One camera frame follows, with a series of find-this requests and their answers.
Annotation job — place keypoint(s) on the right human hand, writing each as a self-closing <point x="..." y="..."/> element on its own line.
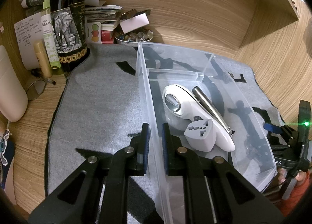
<point x="300" y="177"/>

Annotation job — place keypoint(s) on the white handheld fabric shaver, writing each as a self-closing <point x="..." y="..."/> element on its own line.
<point x="183" y="104"/>

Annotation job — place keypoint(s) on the traffic light card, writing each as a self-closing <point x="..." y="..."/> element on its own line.
<point x="93" y="32"/>

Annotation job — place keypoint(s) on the white small cardboard box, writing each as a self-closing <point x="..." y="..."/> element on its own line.
<point x="134" y="23"/>

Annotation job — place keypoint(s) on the silver nail clipper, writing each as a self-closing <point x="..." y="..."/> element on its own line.
<point x="211" y="109"/>

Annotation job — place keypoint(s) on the white travel plug adapter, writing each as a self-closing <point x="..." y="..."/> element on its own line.
<point x="201" y="135"/>

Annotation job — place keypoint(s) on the bowl of stones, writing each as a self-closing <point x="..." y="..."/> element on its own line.
<point x="134" y="37"/>

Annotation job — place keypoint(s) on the round glass coaster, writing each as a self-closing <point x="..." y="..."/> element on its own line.
<point x="36" y="89"/>

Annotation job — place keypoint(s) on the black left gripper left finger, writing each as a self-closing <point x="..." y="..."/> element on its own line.
<point x="140" y="143"/>

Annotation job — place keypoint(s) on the grey felt mat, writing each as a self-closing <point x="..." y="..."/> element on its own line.
<point x="99" y="112"/>

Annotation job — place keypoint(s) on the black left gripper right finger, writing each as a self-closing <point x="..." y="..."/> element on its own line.
<point x="170" y="145"/>

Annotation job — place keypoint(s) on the white handwritten paper note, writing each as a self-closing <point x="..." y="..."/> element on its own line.
<point x="27" y="32"/>

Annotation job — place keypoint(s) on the silver keys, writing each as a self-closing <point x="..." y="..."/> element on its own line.
<point x="254" y="151"/>

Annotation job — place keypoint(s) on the stack of books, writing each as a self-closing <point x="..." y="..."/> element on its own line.
<point x="109" y="18"/>

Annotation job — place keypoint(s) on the clear plastic organizer box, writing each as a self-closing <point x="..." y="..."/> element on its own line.
<point x="233" y="90"/>

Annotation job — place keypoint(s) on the green white cosmetic tube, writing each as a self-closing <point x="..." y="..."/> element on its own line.
<point x="48" y="37"/>

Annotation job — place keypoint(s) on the dark elephant label wine bottle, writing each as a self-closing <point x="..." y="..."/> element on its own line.
<point x="68" y="24"/>

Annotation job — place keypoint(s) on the beige cylindrical speaker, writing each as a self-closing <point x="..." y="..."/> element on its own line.
<point x="14" y="99"/>

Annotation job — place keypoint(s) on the gold lip balm tube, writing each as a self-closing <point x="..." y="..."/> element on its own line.
<point x="42" y="58"/>

